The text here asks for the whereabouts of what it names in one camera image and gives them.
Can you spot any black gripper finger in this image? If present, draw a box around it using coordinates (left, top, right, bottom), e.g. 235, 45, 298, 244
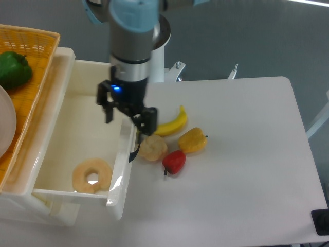
96, 80, 113, 124
133, 107, 158, 136

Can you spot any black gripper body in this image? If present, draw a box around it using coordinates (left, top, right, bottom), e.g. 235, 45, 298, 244
107, 66, 148, 122

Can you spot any glazed ring donut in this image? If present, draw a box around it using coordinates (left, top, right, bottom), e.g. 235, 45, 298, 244
72, 158, 113, 194

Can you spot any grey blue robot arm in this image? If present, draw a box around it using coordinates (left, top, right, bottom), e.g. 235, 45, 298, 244
82, 1, 202, 135

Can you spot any white upper drawer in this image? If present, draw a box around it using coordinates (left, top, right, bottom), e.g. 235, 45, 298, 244
43, 60, 136, 220

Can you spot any white drawer cabinet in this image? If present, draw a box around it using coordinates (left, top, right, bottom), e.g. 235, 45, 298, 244
1, 47, 79, 226

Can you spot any cream puff pastry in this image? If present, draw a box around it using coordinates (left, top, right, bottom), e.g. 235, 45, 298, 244
139, 135, 168, 162

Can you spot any yellow banana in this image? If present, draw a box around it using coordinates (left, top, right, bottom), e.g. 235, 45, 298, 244
154, 105, 188, 137

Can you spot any red bell pepper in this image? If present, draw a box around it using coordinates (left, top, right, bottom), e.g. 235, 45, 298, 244
162, 150, 186, 175

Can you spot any yellow bell pepper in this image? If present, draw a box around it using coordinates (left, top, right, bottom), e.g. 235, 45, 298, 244
178, 127, 207, 153

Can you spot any orange plastic basket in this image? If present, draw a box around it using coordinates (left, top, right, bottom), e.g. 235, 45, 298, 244
1, 24, 60, 187

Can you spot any green bell pepper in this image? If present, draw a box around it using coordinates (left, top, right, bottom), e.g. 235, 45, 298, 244
1, 51, 33, 90

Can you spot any white plate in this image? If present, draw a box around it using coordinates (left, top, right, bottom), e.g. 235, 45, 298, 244
0, 87, 16, 157

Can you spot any black device at table edge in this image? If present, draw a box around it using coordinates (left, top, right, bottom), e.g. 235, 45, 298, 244
311, 208, 329, 236

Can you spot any black drawer handle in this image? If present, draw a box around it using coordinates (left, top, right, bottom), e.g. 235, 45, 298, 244
129, 131, 141, 163

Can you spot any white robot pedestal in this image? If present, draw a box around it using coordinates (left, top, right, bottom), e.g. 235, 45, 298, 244
149, 15, 186, 83

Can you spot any white bracket behind table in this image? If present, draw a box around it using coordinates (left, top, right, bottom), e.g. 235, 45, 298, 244
228, 63, 239, 80

